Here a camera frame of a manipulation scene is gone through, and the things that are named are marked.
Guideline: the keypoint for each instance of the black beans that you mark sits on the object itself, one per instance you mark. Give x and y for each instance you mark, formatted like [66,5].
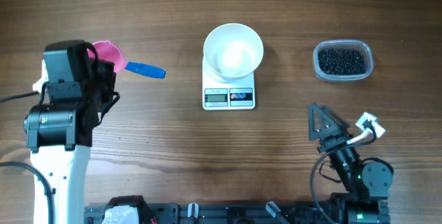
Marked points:
[335,61]

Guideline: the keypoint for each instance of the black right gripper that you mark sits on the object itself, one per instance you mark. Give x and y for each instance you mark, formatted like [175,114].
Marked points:
[329,142]

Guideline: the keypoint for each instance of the white digital kitchen scale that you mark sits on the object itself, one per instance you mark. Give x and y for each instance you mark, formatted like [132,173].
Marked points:
[226,94]

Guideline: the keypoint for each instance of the pink scoop blue handle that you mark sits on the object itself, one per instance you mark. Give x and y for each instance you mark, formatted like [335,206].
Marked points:
[110,52]

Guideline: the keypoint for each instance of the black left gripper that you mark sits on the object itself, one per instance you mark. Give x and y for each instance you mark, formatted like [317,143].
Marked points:
[106,69]

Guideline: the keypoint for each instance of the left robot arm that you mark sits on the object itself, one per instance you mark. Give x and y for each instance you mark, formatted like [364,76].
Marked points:
[80,90]

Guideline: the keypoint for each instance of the white bowl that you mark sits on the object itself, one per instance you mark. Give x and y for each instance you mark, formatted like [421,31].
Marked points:
[232,51]

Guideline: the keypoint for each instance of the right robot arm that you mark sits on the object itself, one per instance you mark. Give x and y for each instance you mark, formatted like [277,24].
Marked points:
[366,181]

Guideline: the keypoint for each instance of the clear plastic container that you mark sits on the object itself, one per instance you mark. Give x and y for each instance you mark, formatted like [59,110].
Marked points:
[352,44]

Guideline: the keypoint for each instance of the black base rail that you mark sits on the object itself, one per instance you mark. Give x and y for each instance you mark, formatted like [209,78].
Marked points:
[134,209]

